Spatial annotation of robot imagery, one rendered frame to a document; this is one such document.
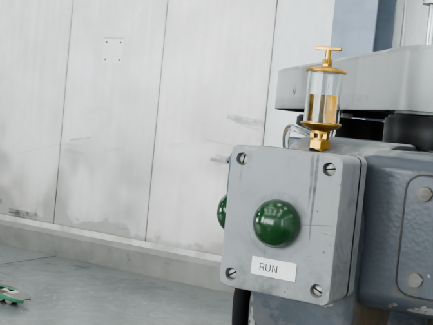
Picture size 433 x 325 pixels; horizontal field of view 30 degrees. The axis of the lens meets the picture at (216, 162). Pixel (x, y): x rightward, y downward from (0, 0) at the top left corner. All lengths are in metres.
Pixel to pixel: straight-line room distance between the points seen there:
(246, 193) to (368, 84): 0.24
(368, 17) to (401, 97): 4.93
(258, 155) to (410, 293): 0.13
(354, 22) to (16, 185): 3.64
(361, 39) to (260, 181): 5.08
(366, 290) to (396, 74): 0.20
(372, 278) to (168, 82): 6.24
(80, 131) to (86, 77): 0.48
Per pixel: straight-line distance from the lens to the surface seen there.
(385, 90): 0.68
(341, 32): 5.62
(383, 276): 0.53
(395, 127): 0.65
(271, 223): 0.48
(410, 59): 0.65
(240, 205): 0.51
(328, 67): 0.57
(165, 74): 6.76
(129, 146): 6.92
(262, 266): 0.50
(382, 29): 5.96
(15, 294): 5.57
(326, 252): 0.49
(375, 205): 0.53
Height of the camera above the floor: 1.34
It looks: 3 degrees down
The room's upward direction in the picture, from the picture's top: 6 degrees clockwise
